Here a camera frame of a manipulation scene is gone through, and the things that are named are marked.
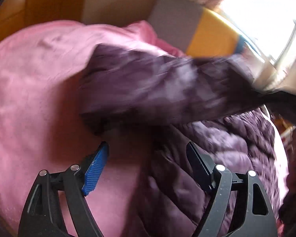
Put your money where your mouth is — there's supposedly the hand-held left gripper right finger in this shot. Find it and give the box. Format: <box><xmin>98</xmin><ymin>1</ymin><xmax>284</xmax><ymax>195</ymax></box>
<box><xmin>186</xmin><ymin>141</ymin><xmax>279</xmax><ymax>237</ymax></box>

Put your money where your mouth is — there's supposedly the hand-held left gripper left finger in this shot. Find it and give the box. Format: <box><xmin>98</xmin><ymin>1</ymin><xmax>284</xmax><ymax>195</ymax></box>
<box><xmin>18</xmin><ymin>141</ymin><xmax>110</xmax><ymax>237</ymax></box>

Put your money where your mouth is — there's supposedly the purple puffer jacket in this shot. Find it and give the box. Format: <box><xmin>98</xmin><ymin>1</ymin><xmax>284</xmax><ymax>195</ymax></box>
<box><xmin>79</xmin><ymin>43</ymin><xmax>289</xmax><ymax>237</ymax></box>

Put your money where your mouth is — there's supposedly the pink dotted bedsheet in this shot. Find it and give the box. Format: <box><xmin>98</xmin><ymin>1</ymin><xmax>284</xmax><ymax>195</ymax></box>
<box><xmin>0</xmin><ymin>20</ymin><xmax>291</xmax><ymax>237</ymax></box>

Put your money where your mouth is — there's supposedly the grey yellow blue headboard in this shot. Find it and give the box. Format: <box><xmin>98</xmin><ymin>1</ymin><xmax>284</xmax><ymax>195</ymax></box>
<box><xmin>147</xmin><ymin>0</ymin><xmax>244</xmax><ymax>57</ymax></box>

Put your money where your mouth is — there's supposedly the bright sliding window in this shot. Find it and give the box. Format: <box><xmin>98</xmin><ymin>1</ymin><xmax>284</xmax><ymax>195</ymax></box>
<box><xmin>219</xmin><ymin>0</ymin><xmax>296</xmax><ymax>65</ymax></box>

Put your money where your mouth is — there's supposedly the wooden wardrobe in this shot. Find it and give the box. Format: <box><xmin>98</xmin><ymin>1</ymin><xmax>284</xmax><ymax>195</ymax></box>
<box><xmin>0</xmin><ymin>0</ymin><xmax>89</xmax><ymax>52</ymax></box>

